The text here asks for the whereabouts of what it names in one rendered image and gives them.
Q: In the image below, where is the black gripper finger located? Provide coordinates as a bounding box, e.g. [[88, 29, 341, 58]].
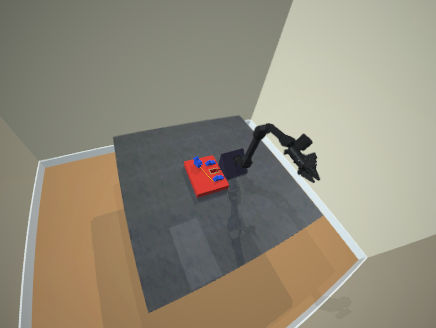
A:
[[300, 173, 315, 183], [306, 164, 320, 181]]

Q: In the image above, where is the red flat deck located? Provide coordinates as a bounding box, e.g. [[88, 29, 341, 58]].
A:
[[184, 155, 229, 198]]

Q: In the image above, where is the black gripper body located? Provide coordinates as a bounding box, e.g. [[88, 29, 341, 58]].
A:
[[293, 153, 317, 176]]

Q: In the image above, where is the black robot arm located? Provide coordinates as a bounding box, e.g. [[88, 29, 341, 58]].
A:
[[233, 123, 318, 168]]

